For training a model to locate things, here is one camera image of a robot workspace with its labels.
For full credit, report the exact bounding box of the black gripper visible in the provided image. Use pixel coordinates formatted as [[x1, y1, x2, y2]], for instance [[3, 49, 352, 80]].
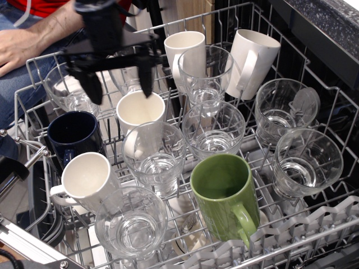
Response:
[[63, 1, 163, 105]]

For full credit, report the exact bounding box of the green ceramic mug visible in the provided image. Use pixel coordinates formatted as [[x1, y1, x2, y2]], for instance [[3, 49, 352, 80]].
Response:
[[190, 154, 260, 247]]

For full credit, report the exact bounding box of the person's forearm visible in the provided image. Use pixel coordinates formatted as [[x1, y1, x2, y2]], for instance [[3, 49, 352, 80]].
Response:
[[28, 1, 84, 52]]

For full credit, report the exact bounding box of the white mug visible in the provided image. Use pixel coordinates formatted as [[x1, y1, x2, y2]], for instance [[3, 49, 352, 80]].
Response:
[[50, 152, 121, 213], [116, 90, 166, 161], [164, 31, 206, 93], [226, 29, 281, 100]]

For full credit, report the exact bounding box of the white mug back centre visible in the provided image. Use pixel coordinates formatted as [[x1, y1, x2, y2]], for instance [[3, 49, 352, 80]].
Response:
[[164, 31, 206, 93]]

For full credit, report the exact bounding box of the dark blue ceramic mug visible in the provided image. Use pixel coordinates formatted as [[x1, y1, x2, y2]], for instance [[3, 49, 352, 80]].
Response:
[[47, 111, 107, 169]]

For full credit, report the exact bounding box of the white mug front left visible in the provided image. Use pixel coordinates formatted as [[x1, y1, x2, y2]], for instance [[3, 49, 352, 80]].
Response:
[[50, 152, 121, 213]]

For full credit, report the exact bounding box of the white mug back right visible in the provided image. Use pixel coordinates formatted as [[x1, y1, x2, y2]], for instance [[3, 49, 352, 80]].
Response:
[[226, 29, 281, 100]]

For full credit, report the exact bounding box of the person's hand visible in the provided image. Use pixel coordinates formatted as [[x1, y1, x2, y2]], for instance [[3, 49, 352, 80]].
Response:
[[0, 29, 43, 77]]

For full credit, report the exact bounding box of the clear glass back left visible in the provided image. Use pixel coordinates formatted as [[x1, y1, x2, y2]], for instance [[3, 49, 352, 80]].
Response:
[[108, 45, 157, 96]]

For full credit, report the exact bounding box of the clear glass far left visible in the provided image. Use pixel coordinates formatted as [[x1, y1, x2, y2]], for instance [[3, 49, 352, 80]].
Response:
[[44, 63, 99, 117]]

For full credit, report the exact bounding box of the clear glass centre front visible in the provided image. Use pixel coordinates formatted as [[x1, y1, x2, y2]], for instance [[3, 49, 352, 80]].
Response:
[[122, 121, 186, 198]]

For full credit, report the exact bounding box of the clear tall glass back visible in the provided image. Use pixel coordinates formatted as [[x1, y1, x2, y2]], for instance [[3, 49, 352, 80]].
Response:
[[178, 45, 234, 107]]

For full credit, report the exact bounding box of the clear glass front left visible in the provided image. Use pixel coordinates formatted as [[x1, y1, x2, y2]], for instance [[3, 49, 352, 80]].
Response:
[[95, 186, 168, 260]]

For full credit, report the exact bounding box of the clear glass right back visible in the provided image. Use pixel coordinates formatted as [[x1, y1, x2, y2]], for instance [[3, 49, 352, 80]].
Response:
[[255, 78, 321, 147]]

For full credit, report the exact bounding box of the white plate lower rack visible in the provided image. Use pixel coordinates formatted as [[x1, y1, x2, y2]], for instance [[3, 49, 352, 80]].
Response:
[[171, 207, 270, 261]]

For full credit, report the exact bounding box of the clear glass right front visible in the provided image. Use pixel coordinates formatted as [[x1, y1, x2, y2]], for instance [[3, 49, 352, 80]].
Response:
[[273, 128, 343, 200]]

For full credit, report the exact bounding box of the dark speckled countertop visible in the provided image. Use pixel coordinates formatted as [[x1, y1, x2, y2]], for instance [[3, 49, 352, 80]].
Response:
[[270, 1, 358, 90]]

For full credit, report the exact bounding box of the grey plastic tine holder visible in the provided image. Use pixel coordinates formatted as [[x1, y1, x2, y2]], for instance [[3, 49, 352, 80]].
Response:
[[162, 196, 358, 268]]

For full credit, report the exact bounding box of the grey wire dishwasher rack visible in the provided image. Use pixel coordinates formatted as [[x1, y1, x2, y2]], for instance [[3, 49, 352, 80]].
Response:
[[26, 2, 358, 268]]

